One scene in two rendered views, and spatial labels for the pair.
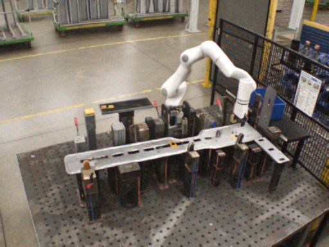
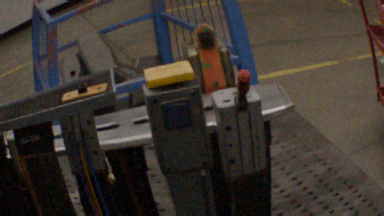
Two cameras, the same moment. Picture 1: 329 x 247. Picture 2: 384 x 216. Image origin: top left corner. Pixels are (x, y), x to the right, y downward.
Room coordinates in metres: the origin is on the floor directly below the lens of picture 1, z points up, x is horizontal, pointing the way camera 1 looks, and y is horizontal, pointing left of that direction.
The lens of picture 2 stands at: (3.26, 1.03, 1.56)
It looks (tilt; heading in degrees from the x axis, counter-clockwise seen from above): 17 degrees down; 199
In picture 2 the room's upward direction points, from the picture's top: 10 degrees counter-clockwise
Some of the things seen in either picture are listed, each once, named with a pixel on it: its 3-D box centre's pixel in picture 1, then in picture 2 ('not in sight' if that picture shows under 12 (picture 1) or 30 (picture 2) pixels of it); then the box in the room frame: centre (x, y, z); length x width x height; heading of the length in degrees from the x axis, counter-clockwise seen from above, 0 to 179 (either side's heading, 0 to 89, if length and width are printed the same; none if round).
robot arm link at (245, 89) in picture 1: (245, 88); not in sight; (1.83, -0.51, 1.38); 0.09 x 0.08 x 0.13; 139
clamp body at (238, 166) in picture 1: (238, 165); not in sight; (1.66, -0.51, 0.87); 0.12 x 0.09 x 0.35; 23
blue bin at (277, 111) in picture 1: (266, 102); not in sight; (2.22, -0.81, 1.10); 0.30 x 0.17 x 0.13; 13
